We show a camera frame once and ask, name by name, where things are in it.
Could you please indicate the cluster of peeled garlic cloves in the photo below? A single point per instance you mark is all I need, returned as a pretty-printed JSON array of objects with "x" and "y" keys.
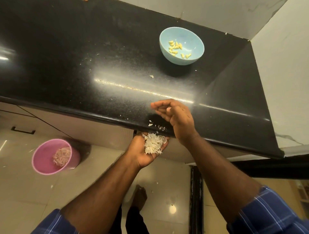
[{"x": 176, "y": 47}]

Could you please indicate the person's left foot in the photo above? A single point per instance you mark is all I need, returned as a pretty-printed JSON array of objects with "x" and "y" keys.
[{"x": 139, "y": 196}]

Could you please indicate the person's right forearm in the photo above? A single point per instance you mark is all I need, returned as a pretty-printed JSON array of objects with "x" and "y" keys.
[{"x": 217, "y": 176}]

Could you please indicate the person's left forearm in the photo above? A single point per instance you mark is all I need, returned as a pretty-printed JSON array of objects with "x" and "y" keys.
[{"x": 101, "y": 197}]

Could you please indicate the black trousers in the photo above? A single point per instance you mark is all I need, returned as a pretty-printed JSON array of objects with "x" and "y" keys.
[{"x": 133, "y": 222}]

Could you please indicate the person's left hand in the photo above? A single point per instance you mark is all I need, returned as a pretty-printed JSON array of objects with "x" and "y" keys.
[{"x": 142, "y": 159}]

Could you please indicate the person's right hand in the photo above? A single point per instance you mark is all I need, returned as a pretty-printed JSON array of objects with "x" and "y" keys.
[{"x": 179, "y": 119}]

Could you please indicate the blue plaid shirt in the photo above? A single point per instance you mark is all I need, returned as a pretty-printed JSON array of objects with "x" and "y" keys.
[{"x": 270, "y": 212}]

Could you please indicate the black cabinet trim strip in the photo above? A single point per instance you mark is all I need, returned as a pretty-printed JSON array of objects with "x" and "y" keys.
[{"x": 196, "y": 200}]

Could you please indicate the pile of garlic skins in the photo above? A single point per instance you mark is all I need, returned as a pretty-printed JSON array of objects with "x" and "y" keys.
[{"x": 154, "y": 143}]

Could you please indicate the pink plastic bucket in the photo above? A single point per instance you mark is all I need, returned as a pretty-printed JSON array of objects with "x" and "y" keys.
[{"x": 42, "y": 161}]

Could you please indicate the light blue bowl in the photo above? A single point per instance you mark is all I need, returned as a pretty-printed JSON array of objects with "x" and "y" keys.
[{"x": 193, "y": 41}]

